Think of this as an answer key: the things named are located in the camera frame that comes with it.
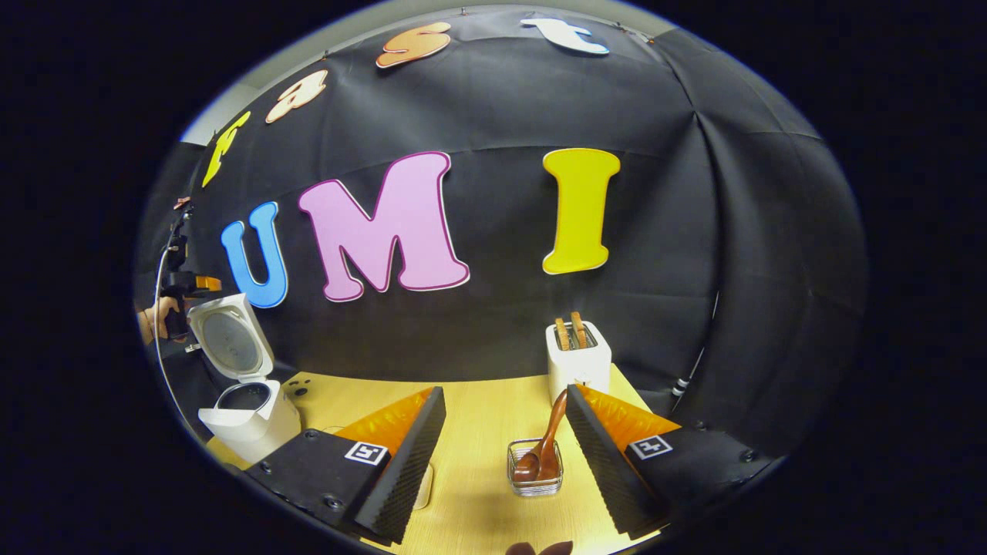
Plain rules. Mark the toast slice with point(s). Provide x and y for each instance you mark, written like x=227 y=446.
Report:
x=562 y=334
x=578 y=330

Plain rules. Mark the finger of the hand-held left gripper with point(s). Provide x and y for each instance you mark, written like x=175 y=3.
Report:
x=208 y=284

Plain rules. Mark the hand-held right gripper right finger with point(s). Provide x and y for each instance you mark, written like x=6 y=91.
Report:
x=609 y=470

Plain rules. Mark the white rice cooker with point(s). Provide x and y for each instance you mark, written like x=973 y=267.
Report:
x=247 y=416

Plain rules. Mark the white toaster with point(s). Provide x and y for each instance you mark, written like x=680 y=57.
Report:
x=578 y=374

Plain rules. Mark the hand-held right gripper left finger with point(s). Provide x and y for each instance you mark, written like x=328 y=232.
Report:
x=405 y=470

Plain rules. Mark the brown wooden spoon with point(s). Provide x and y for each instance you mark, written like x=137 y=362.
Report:
x=544 y=447

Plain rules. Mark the black backdrop cloth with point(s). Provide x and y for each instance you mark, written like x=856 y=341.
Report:
x=501 y=100

